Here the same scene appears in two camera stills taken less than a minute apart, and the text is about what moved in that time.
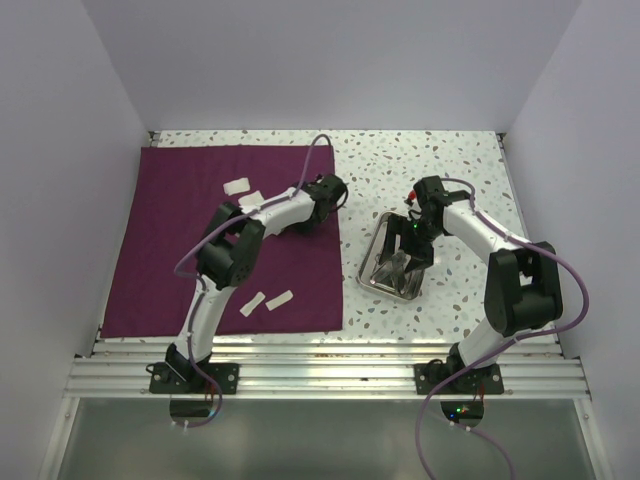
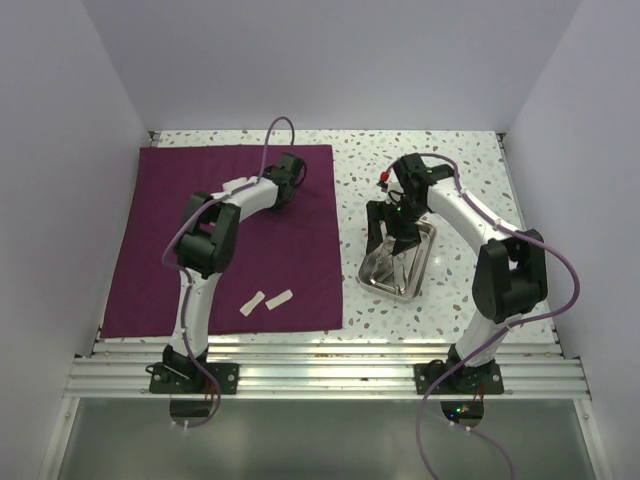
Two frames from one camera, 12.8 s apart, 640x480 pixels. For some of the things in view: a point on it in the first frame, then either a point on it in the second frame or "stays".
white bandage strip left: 248,307 stays
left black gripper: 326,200 → 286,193
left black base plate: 164,380 stays
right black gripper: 421,257 → 406,238
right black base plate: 483,380 stays
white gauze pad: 237,186 stays
